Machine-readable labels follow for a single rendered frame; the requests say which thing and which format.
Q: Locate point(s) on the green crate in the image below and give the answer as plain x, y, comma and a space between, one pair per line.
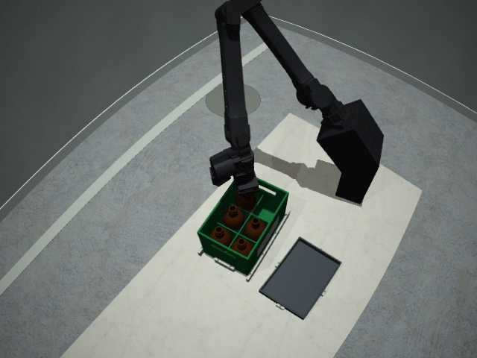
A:
266, 205

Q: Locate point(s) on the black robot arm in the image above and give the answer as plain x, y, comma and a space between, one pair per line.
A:
240, 156

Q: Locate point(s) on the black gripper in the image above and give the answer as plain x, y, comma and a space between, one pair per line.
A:
252, 185

